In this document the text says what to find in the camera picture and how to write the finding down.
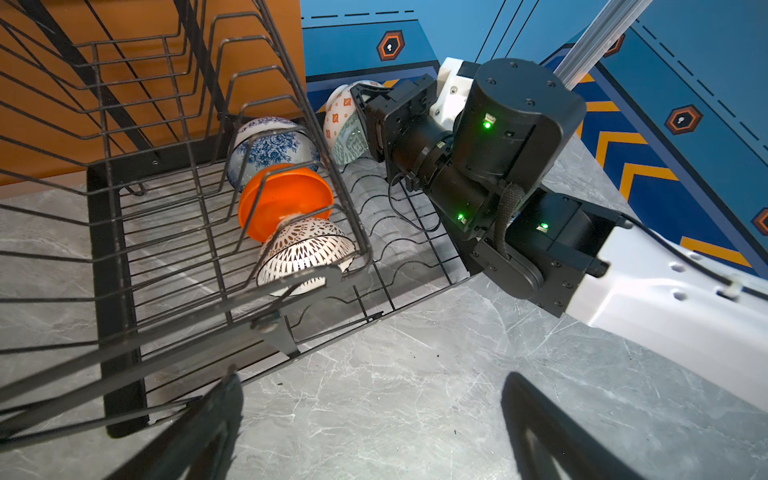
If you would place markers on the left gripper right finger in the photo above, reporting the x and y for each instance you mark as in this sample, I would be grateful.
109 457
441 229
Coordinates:
549 444

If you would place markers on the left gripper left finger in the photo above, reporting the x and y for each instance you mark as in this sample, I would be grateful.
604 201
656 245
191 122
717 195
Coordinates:
199 445

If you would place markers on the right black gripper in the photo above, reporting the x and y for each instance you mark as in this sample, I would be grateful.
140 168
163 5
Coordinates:
398 128

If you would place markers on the green patterned bowl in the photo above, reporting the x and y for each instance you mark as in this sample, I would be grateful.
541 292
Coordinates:
342 126

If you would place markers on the blue floral bowl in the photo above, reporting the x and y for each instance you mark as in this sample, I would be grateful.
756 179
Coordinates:
265 142

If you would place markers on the plain orange bowl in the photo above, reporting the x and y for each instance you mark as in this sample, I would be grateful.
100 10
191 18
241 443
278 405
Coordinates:
278 192

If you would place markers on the white brown striped bowl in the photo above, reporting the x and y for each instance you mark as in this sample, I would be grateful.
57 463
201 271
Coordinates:
298 245

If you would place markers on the black wire dish rack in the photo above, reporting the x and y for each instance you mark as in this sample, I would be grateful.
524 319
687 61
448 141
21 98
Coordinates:
128 287

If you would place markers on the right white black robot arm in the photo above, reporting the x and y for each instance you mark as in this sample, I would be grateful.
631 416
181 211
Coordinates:
478 141

